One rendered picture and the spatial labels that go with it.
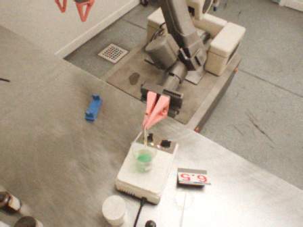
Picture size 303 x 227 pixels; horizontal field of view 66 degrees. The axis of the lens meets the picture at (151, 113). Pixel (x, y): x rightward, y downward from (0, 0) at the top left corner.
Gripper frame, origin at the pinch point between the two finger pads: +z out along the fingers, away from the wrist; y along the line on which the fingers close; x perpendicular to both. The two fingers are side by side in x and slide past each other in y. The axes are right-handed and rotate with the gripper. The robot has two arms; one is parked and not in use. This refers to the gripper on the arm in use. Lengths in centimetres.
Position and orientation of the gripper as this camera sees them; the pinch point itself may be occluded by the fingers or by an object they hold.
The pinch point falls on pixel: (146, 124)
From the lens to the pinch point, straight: 51.2
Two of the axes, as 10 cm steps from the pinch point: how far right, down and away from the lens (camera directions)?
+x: -0.4, 6.0, 8.0
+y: 9.1, 3.5, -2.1
